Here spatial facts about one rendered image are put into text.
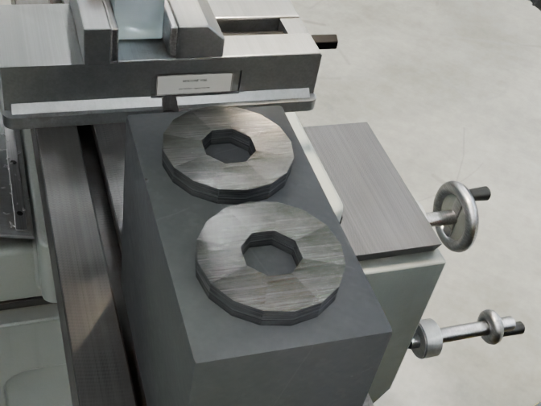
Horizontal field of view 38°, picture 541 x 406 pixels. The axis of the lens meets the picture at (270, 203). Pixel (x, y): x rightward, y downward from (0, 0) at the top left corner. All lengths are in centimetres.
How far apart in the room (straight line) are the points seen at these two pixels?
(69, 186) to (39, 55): 14
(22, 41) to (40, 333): 34
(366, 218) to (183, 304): 68
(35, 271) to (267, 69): 34
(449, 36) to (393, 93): 51
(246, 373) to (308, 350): 4
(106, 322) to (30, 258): 24
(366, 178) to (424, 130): 144
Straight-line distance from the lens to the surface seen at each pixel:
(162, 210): 51
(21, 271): 92
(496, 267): 223
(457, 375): 195
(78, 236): 75
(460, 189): 128
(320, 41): 96
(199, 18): 85
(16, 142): 97
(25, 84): 85
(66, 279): 71
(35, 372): 107
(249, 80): 89
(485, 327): 133
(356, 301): 48
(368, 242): 108
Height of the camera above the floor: 148
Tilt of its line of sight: 42 degrees down
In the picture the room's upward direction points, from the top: 12 degrees clockwise
